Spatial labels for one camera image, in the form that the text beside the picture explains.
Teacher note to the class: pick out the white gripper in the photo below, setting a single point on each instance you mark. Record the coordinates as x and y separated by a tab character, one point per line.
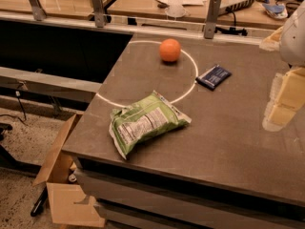
294	38

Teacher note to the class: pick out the orange fruit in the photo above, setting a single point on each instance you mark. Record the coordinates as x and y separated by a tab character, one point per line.
169	50

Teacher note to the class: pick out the blue white plastic item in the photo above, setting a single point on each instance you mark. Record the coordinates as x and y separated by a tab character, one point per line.
276	11

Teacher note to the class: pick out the dark blue snack packet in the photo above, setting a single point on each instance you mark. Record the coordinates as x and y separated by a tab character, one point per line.
213	77

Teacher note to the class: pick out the white power strip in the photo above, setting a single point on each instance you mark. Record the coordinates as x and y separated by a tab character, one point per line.
234	5

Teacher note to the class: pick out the white face mask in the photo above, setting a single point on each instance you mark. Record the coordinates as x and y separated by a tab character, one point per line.
175	11

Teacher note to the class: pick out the green snack bag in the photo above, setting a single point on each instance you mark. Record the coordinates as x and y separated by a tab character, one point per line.
147	118

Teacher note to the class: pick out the cardboard box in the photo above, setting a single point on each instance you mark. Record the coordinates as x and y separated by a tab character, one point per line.
68	203

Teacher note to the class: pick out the grey metal bracket right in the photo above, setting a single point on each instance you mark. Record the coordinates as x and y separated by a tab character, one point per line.
211	19

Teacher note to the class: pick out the grey metal bracket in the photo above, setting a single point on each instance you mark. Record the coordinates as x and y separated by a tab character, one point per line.
211	19
99	14
37	10

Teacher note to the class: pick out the grey metal bracket middle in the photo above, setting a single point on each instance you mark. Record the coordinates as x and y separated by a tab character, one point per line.
99	14

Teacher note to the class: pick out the grey metal bracket left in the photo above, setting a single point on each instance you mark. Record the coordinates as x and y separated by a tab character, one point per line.
37	10

